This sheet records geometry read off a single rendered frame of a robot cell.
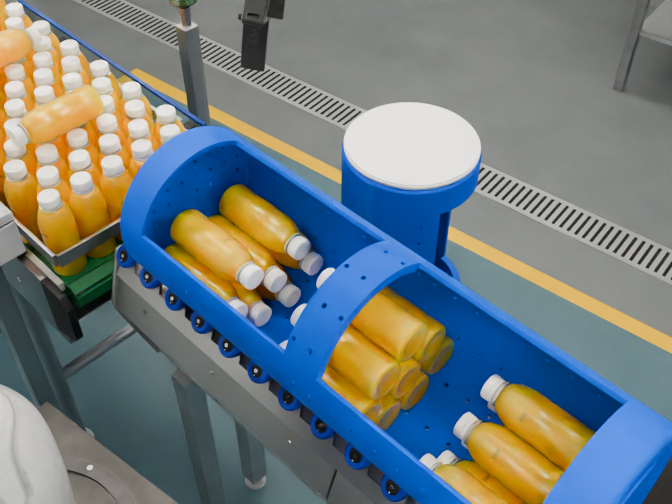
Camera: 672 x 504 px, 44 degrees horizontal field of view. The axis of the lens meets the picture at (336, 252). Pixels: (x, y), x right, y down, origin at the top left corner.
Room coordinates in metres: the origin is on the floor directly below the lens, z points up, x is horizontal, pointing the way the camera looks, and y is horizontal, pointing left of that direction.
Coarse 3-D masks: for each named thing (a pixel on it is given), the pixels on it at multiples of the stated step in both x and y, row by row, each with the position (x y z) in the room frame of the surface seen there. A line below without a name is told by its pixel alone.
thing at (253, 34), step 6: (246, 18) 0.86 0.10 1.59; (252, 18) 0.86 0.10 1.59; (258, 18) 0.86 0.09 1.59; (252, 24) 0.86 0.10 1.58; (252, 30) 0.87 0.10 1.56; (258, 30) 0.87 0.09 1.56; (252, 36) 0.88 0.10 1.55; (258, 36) 0.87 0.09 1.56; (252, 42) 0.87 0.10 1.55; (258, 42) 0.87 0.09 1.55; (258, 48) 0.87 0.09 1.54
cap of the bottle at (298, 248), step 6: (294, 240) 0.98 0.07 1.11; (300, 240) 0.98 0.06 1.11; (306, 240) 0.98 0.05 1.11; (288, 246) 0.97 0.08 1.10; (294, 246) 0.97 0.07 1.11; (300, 246) 0.97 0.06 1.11; (306, 246) 0.98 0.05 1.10; (288, 252) 0.97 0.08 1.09; (294, 252) 0.96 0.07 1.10; (300, 252) 0.97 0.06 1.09; (306, 252) 0.98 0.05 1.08; (294, 258) 0.96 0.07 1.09; (300, 258) 0.97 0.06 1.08
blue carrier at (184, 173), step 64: (128, 192) 1.02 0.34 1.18; (192, 192) 1.11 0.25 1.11; (256, 192) 1.17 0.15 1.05; (320, 192) 1.00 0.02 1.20; (384, 256) 0.83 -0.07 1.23; (320, 320) 0.73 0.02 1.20; (448, 320) 0.85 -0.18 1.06; (512, 320) 0.73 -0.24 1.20; (320, 384) 0.67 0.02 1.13; (448, 384) 0.78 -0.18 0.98; (576, 384) 0.70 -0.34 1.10; (384, 448) 0.58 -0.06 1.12; (448, 448) 0.68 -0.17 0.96; (640, 448) 0.51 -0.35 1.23
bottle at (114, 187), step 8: (104, 176) 1.21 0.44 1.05; (112, 176) 1.20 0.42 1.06; (120, 176) 1.21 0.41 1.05; (128, 176) 1.22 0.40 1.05; (104, 184) 1.20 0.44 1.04; (112, 184) 1.20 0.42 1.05; (120, 184) 1.20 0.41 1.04; (128, 184) 1.21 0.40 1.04; (104, 192) 1.20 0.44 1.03; (112, 192) 1.19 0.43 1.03; (120, 192) 1.19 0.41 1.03; (112, 200) 1.19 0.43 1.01; (120, 200) 1.19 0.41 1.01; (112, 208) 1.19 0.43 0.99; (120, 208) 1.19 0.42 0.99; (112, 216) 1.19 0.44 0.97; (120, 216) 1.19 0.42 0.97
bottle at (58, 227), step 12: (60, 204) 1.12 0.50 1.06; (48, 216) 1.10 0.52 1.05; (60, 216) 1.11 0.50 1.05; (72, 216) 1.13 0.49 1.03; (48, 228) 1.10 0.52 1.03; (60, 228) 1.10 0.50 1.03; (72, 228) 1.11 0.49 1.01; (48, 240) 1.10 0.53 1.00; (60, 240) 1.10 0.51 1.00; (72, 240) 1.11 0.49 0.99; (72, 264) 1.10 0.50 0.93; (84, 264) 1.12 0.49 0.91
